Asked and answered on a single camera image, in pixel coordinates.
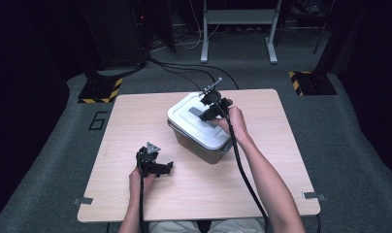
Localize transparent brown storage box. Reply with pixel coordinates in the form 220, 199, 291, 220
167, 119, 234, 165

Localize black metal pole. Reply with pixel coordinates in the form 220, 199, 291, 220
312, 0, 336, 55

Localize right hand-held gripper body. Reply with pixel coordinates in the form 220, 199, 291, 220
203, 76, 232, 115

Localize white metal desk frame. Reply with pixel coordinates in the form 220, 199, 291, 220
199, 0, 284, 65

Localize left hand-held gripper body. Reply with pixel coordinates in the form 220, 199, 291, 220
135, 141, 165, 179

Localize hand-held gripper black cable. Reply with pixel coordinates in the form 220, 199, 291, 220
137, 156, 147, 233
215, 101, 271, 232

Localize left hand-held gripper black cable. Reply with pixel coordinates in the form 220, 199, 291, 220
137, 156, 147, 233

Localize person's right hand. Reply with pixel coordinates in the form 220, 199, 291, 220
212, 105, 253, 147

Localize white cables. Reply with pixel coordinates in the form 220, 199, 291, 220
176, 0, 222, 50

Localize dark curtain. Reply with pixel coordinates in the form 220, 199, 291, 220
329, 0, 392, 181
0, 0, 71, 224

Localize black striped stand base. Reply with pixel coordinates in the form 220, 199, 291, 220
288, 70, 338, 97
77, 77, 124, 105

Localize right hand-held gripper black cable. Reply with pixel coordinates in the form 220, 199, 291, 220
215, 101, 271, 232

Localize grey metal bracket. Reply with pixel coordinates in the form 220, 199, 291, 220
301, 191, 327, 202
73, 196, 94, 207

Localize white box lid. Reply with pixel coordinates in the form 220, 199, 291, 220
167, 91, 232, 151

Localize person's left hand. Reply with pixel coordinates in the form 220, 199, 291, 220
128, 169, 157, 201

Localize thin black floor cable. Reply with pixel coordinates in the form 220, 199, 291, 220
156, 62, 217, 92
147, 57, 241, 91

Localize black cabinet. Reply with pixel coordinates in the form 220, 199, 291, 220
76, 0, 149, 71

